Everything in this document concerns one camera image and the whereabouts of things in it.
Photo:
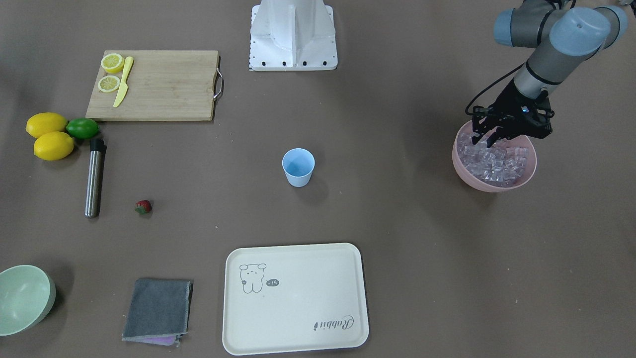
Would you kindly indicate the grey folded cloth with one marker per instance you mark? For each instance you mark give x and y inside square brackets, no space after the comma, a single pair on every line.
[158,311]

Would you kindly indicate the lower lemon half slice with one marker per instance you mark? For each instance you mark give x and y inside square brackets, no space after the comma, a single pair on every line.
[109,83]

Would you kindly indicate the lower whole yellow lemon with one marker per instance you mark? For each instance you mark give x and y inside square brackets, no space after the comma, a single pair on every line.
[53,146]

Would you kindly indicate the green lime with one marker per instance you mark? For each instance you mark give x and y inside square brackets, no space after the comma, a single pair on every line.
[82,128]

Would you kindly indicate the light green bowl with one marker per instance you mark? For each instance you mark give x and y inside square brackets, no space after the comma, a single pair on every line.
[27,295]

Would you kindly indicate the yellow plastic knife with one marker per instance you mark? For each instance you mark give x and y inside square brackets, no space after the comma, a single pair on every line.
[124,87]

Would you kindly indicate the light blue plastic cup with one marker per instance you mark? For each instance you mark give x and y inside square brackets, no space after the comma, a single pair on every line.
[298,165]

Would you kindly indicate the upper lemon half slice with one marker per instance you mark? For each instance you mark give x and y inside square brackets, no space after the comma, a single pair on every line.
[112,63]

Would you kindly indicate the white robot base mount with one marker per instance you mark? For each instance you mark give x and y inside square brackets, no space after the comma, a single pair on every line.
[292,35]

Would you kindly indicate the whole yellow lemon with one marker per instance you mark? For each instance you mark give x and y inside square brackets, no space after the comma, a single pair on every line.
[43,123]
[53,146]

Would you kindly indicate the upper whole yellow lemon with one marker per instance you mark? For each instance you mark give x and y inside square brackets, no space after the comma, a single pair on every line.
[43,123]

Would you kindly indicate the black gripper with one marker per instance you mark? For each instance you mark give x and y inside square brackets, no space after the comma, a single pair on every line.
[507,102]

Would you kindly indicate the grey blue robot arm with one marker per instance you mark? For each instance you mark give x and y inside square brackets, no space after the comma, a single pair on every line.
[561,40]

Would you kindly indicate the lemon half slice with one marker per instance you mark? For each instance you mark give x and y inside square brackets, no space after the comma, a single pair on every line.
[109,83]
[112,63]

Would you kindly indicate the red strawberry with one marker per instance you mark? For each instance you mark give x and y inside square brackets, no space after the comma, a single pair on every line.
[143,207]

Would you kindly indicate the cream rabbit tray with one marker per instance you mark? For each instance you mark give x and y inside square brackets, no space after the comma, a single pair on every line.
[294,298]

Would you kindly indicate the pile of clear ice cubes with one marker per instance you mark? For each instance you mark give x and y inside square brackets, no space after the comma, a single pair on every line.
[494,161]

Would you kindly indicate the pink bowl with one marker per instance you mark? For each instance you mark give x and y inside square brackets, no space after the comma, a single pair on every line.
[527,171]

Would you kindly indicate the bamboo cutting board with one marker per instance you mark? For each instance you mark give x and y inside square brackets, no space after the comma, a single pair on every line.
[164,85]

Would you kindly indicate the steel muddler with black tip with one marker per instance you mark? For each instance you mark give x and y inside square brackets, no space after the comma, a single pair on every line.
[97,149]

